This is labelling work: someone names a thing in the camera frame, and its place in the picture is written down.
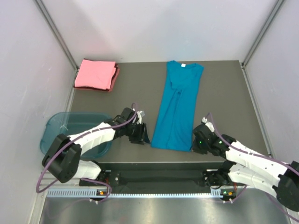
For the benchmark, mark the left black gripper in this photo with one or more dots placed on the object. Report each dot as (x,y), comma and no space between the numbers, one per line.
(138,139)

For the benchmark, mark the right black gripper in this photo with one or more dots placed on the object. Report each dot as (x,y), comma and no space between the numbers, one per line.
(196,149)

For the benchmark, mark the blue t shirt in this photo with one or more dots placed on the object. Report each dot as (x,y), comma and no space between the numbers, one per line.
(175,118)

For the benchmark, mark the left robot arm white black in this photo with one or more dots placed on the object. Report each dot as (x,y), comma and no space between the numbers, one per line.
(64,157)

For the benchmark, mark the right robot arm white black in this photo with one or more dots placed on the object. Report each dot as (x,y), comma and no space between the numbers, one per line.
(245,166)

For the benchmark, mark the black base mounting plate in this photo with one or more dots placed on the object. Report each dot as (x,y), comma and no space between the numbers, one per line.
(120,177)

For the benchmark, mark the blue translucent plastic bin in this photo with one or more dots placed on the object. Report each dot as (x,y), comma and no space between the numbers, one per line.
(69,123)

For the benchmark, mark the pink folded t shirt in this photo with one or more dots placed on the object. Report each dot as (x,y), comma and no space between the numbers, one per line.
(89,64)

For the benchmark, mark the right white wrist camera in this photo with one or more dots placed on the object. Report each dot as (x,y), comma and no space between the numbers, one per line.
(208,124)

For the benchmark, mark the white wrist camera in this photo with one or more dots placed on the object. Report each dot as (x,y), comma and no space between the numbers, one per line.
(140,115)
(208,124)

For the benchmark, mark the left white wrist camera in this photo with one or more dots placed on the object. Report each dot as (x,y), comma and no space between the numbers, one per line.
(140,115)

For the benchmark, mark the grey slotted cable duct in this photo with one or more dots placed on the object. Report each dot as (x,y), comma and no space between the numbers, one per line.
(99,193)

